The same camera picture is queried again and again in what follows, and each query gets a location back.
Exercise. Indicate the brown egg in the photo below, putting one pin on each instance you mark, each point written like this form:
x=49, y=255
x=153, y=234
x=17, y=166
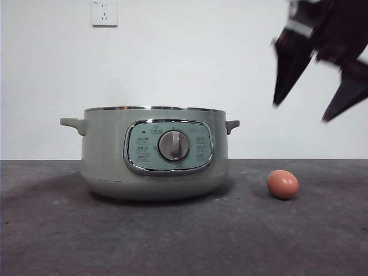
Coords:
x=282, y=184

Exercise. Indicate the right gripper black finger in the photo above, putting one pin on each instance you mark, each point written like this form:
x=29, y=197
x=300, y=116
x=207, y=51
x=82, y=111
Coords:
x=287, y=66
x=349, y=95

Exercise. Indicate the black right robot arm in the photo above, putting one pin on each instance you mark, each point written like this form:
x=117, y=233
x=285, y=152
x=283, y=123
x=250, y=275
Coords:
x=342, y=26

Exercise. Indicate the white wall socket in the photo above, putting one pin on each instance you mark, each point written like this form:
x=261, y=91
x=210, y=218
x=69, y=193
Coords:
x=104, y=13

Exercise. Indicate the green electric cooking pot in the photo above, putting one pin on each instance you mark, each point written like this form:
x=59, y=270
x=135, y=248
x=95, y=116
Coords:
x=103, y=155

